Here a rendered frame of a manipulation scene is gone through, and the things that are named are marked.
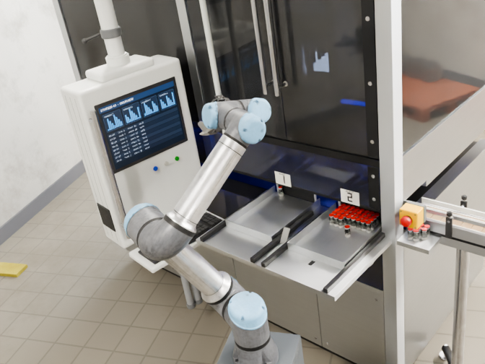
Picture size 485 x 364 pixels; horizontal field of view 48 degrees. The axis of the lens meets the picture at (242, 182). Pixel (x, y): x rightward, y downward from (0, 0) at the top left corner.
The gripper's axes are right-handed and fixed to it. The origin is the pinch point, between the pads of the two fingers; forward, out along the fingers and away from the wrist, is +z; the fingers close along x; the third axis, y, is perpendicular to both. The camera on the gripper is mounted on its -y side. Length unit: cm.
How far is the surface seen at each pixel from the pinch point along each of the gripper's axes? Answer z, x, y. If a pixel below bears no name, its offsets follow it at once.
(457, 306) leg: -26, 2, -124
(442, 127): -18, -55, -78
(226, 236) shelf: 30, 26, -46
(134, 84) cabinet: 52, -6, 18
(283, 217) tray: 24, 6, -62
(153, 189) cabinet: 64, 24, -20
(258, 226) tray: 26, 15, -54
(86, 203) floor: 302, 36, -62
